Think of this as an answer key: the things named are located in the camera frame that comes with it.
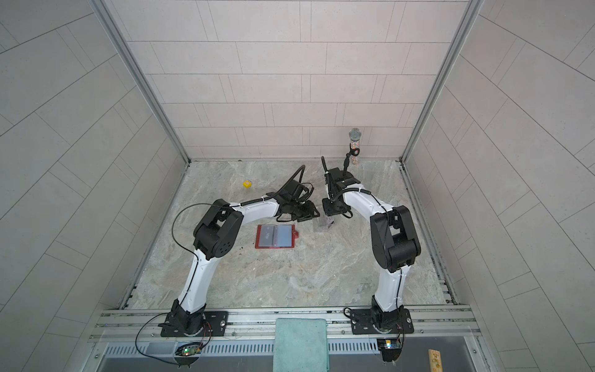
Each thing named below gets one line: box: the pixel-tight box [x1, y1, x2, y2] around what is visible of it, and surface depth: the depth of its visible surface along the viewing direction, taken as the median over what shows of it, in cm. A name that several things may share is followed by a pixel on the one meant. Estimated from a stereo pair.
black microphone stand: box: [343, 142, 361, 174], surface depth 98 cm
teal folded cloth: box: [272, 317, 330, 372], surface depth 68 cm
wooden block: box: [427, 348, 444, 372], surface depth 66 cm
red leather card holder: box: [254, 223, 300, 249], surface depth 91 cm
